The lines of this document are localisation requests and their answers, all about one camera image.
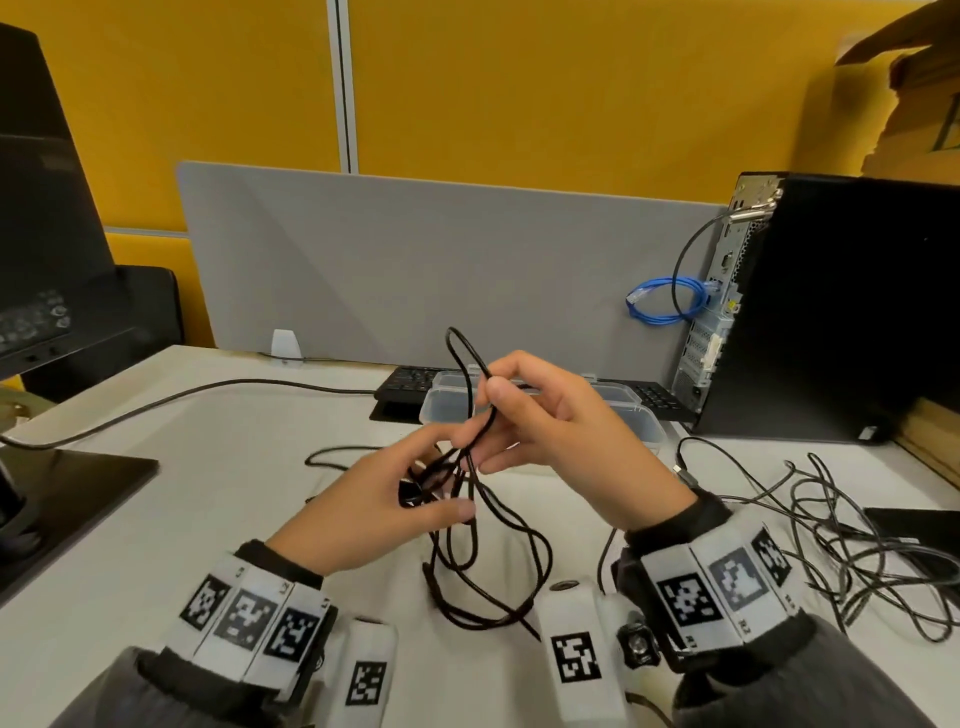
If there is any person's right hand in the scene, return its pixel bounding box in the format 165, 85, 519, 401
453, 350, 699, 534

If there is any person's left hand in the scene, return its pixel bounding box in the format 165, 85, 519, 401
266, 423, 478, 579

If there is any black braided cable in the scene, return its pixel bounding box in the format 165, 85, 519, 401
397, 327, 555, 643

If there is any person's right forearm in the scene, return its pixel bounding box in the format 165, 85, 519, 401
624, 487, 939, 728

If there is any person's left forearm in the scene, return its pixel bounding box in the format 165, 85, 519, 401
51, 539, 325, 728

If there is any clear plastic box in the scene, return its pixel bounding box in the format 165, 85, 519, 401
417, 368, 669, 459

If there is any black keyboard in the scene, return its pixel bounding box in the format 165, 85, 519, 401
372, 365, 699, 426

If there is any grey desk divider panel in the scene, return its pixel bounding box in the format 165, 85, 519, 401
176, 160, 730, 385

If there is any left wristband with marker tags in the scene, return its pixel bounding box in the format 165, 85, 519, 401
160, 552, 333, 697

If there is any wristband with marker tags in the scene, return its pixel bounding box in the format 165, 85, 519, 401
160, 552, 333, 697
637, 523, 801, 652

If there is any right wristband with marker tags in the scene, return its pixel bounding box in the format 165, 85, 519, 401
637, 523, 801, 652

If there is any black desktop computer tower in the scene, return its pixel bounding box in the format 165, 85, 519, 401
670, 171, 960, 446

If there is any brown cardboard box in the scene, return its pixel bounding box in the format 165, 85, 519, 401
894, 396, 960, 490

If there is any flat black device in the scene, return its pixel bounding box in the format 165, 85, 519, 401
863, 507, 960, 585

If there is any black computer monitor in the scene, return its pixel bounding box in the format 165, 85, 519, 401
0, 22, 161, 610

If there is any stack of cardboard boxes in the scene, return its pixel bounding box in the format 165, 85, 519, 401
793, 0, 960, 189

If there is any thin black cable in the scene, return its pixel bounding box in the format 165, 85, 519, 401
303, 445, 395, 504

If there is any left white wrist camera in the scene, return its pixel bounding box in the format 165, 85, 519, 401
328, 618, 399, 711

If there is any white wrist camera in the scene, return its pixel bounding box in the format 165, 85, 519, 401
328, 618, 399, 711
535, 577, 664, 728

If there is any blue network cable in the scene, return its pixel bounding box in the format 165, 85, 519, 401
625, 276, 723, 328

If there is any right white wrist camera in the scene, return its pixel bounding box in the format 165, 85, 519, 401
535, 577, 664, 728

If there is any black computer cable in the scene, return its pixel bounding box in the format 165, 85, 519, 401
670, 210, 753, 321

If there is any black monitor cable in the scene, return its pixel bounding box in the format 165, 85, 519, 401
0, 378, 377, 452

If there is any silver cable lock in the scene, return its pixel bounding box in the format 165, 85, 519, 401
729, 187, 786, 224

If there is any tangle of thin black cables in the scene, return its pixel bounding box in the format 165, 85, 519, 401
674, 436, 960, 645

